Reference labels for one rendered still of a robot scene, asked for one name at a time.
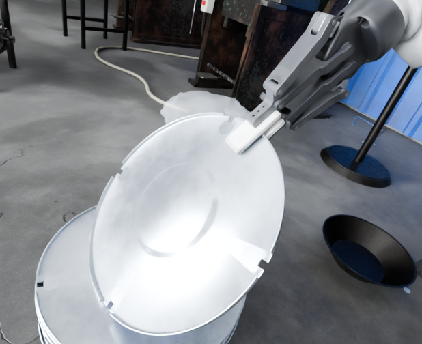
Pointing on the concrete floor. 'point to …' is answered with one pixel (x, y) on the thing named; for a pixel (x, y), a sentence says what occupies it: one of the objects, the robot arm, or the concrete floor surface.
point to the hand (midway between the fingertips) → (254, 132)
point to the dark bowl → (368, 252)
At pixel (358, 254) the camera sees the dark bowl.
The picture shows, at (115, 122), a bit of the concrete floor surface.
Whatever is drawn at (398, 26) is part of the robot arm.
